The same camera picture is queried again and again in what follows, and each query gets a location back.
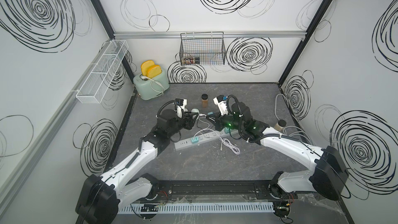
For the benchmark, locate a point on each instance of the white power strip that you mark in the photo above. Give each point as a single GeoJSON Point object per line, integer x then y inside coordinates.
{"type": "Point", "coordinates": [203, 138]}

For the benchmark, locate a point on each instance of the brown spice bottle black lid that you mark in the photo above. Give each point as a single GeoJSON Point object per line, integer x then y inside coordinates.
{"type": "Point", "coordinates": [204, 98]}

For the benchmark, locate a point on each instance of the white slotted cable duct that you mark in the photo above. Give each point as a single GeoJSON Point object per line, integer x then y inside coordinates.
{"type": "Point", "coordinates": [199, 208]}

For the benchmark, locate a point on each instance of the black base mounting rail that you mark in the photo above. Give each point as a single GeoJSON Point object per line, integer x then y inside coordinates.
{"type": "Point", "coordinates": [260, 189]}

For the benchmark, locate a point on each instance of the black wire wall basket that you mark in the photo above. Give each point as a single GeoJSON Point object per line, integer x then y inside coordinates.
{"type": "Point", "coordinates": [202, 48]}

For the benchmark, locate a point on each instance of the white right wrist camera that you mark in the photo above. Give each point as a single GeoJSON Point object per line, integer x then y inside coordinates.
{"type": "Point", "coordinates": [221, 102]}

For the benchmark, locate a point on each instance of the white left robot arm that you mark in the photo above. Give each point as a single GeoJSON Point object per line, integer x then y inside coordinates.
{"type": "Point", "coordinates": [103, 196]}

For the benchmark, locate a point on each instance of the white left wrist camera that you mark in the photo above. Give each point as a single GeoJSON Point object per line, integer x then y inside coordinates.
{"type": "Point", "coordinates": [180, 106]}

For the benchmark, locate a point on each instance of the rear yellow toast slice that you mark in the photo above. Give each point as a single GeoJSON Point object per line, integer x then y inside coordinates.
{"type": "Point", "coordinates": [146, 66]}

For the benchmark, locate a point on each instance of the front yellow toast slice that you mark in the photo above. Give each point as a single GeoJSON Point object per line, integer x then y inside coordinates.
{"type": "Point", "coordinates": [154, 71]}

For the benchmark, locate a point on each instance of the clear jar black lid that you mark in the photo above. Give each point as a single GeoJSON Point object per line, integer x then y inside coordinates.
{"type": "Point", "coordinates": [280, 125]}

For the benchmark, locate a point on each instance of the white round earbud case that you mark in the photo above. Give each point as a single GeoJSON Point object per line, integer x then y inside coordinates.
{"type": "Point", "coordinates": [194, 110]}

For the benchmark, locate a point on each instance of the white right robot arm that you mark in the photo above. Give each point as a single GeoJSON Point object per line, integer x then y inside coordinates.
{"type": "Point", "coordinates": [325, 172]}

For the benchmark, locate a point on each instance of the yellow toast slice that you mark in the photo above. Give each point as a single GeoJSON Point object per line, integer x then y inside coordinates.
{"type": "Point", "coordinates": [146, 66]}
{"type": "Point", "coordinates": [154, 71]}

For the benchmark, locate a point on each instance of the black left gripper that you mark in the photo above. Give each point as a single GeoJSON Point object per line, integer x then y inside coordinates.
{"type": "Point", "coordinates": [188, 121]}

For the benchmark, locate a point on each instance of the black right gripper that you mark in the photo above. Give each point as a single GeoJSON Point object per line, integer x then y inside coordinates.
{"type": "Point", "coordinates": [217, 120]}

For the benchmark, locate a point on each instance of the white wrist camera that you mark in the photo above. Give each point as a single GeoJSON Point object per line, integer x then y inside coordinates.
{"type": "Point", "coordinates": [221, 102]}
{"type": "Point", "coordinates": [180, 106]}

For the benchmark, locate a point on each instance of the white wire wall shelf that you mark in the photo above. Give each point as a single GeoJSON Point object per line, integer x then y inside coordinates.
{"type": "Point", "coordinates": [105, 68]}

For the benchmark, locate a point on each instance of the mint green toaster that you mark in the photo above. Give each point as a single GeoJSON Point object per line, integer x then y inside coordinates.
{"type": "Point", "coordinates": [151, 88]}

